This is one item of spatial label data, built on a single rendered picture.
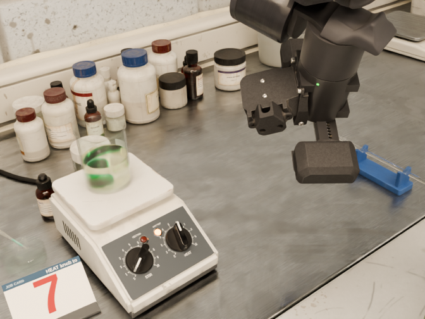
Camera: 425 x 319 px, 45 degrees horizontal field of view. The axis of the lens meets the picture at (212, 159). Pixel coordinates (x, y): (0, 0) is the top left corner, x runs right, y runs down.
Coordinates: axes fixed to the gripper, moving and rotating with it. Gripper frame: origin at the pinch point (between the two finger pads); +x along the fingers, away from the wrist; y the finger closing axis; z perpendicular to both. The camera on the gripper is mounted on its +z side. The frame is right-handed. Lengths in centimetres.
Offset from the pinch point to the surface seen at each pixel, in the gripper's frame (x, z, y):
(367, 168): 19.4, -13.6, -7.2
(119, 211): 6.1, 22.3, 6.7
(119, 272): 7.3, 21.9, 13.9
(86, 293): 10.8, 26.2, 15.1
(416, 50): 36, -37, -49
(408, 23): 39, -39, -61
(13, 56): 22, 48, -34
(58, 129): 22.8, 37.0, -17.9
